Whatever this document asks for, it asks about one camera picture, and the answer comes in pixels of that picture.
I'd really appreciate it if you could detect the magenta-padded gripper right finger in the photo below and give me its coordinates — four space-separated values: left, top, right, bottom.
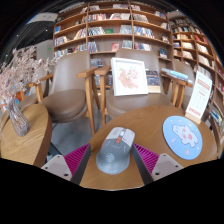
131 143 184 186

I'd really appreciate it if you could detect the grey computer mouse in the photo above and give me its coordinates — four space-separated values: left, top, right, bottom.
95 126 136 176

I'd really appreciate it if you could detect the round wooden side table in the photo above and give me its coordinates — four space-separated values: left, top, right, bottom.
0 103 53 168
210 116 224 159

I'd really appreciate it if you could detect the brown wooden armchair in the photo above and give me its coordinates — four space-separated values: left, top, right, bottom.
94 48 188 128
173 59 212 123
28 50 101 136

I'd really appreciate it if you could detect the glass vase with dried flowers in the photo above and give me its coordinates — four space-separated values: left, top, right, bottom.
0 46 58 138

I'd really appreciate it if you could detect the wide wooden bookshelf with books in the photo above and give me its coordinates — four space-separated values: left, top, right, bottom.
52 2 174 73

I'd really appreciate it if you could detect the white and red sign card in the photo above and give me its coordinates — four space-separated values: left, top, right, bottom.
184 70 214 125

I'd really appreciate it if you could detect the white ceiling panel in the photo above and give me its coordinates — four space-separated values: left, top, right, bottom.
28 12 58 24

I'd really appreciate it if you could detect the white framed flower picture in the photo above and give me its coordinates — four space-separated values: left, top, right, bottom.
110 57 149 98

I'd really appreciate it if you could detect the round light blue mouse pad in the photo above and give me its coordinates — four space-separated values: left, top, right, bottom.
162 115 204 161

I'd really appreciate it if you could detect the dark cover book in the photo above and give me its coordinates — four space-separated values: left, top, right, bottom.
145 69 162 94

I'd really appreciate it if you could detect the light blue book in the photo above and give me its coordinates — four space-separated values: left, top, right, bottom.
161 67 189 83

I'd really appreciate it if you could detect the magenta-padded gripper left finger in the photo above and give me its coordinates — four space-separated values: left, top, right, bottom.
41 143 92 186

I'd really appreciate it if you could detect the curved wooden bookshelf with books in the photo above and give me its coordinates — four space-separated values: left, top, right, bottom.
168 16 224 134

